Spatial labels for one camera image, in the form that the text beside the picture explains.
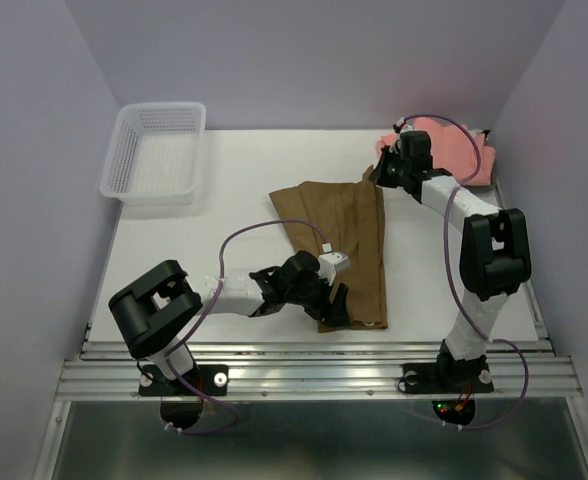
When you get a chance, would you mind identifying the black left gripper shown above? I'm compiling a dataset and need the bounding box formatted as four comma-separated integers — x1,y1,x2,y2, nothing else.
285,270,349,329

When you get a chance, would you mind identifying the olive brown skirt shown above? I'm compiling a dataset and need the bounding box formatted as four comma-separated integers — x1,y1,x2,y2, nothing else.
269,179,388,330

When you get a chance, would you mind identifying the pink skirt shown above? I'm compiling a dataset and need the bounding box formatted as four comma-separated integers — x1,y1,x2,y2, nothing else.
375,115,496,187

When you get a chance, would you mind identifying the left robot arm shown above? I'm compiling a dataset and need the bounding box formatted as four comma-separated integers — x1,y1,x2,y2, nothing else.
108,244,350,394

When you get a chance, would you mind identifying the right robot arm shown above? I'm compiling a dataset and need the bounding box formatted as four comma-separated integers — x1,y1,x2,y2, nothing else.
370,131,532,390

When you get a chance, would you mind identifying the white plastic bin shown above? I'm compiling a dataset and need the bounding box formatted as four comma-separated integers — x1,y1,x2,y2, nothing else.
99,101,206,207

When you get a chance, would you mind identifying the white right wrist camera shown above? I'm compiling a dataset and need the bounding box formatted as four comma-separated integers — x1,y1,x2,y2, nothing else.
390,118,414,151

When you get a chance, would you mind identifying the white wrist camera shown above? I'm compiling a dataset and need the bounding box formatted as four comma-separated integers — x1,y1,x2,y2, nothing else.
318,243,350,284
390,118,414,151

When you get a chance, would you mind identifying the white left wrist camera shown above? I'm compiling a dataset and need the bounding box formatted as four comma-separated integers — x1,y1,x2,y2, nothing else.
318,243,350,284

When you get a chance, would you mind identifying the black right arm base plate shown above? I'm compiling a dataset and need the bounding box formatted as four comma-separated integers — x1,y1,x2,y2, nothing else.
402,362,494,395

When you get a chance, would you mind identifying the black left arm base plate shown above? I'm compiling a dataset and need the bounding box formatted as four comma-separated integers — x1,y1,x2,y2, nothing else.
138,364,230,397

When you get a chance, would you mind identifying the aluminium rail frame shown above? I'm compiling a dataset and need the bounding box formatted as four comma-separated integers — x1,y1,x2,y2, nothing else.
28,130,588,480

